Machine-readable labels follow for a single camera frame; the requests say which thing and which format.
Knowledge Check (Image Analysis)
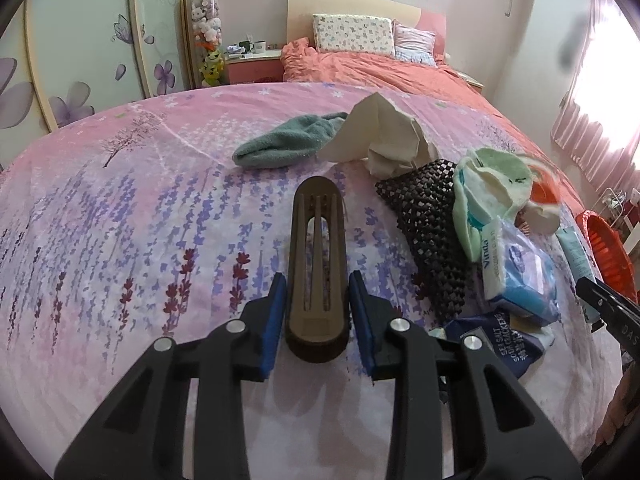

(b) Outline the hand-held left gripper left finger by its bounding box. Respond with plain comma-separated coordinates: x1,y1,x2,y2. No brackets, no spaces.
54,272,288,480

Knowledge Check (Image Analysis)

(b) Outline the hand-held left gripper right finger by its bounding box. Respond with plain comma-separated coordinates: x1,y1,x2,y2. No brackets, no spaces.
348,270,586,480

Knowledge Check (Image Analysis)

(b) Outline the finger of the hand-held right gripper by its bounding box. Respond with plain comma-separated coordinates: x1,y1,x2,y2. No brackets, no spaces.
575,276,623,331

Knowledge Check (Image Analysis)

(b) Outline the teal tube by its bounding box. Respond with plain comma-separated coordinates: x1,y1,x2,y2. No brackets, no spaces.
556,226,598,321

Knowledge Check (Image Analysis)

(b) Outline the orange plastic basket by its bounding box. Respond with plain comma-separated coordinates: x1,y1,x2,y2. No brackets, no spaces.
575,210,640,306

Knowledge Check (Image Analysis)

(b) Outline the brown slotted plastic holder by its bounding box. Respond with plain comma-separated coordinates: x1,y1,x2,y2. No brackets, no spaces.
285,176,349,363

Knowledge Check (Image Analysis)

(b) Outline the blue white tissue packet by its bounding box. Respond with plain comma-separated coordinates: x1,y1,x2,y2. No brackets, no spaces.
481,217,561,326

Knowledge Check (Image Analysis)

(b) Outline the navy cracker packet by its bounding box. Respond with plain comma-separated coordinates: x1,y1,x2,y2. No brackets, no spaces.
442,307,546,378

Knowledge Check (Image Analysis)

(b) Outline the orange white wrapper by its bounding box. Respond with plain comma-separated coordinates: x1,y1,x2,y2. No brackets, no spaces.
517,155,566,236

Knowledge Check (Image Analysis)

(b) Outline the black beaded mat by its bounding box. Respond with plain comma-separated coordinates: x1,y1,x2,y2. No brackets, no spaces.
375,158,473,323

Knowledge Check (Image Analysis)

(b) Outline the light green ankle sock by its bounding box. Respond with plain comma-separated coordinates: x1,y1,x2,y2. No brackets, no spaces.
452,147,533,262

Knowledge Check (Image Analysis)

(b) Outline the person's right hand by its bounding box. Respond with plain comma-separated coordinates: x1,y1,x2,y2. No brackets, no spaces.
595,366,640,461

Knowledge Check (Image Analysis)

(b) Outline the pink lavender print bedsheet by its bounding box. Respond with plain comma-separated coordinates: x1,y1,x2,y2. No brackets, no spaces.
0,82,626,480

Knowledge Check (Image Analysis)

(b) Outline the pink curtain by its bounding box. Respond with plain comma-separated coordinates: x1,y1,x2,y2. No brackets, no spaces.
550,0,640,196

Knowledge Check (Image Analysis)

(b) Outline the grey-green fuzzy sock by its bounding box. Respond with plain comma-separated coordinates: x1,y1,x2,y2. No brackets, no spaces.
232,112,349,170

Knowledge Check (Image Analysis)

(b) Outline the cream crumpled cloth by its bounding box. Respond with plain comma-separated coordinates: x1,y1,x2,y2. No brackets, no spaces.
318,92,441,178

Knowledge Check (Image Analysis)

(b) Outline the orange duvet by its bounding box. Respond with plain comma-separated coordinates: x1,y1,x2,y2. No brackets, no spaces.
280,37,486,107

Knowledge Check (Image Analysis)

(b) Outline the pink nightstand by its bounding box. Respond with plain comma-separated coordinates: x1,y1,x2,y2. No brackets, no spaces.
223,50,286,86

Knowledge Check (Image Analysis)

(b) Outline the yellow green plush toy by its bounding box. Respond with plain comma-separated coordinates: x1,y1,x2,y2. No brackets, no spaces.
200,50,224,87

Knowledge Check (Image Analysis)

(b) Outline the striped pillow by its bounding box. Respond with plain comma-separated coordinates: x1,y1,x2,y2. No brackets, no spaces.
392,20,439,66

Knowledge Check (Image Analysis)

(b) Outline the floral pillow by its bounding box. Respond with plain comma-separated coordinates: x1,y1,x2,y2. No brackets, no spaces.
312,14,396,58

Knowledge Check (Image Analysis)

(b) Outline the clear tube of plush toys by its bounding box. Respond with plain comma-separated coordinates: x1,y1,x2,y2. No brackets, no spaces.
189,0,224,88

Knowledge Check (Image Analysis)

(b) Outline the beige pink headboard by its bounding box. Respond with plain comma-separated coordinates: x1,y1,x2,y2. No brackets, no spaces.
286,0,447,57

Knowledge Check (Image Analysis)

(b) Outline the flower print wardrobe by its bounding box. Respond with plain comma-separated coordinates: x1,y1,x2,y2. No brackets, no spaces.
0,0,197,171

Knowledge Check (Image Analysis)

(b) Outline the white wire rack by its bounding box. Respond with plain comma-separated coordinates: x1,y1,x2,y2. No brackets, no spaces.
602,187,633,256

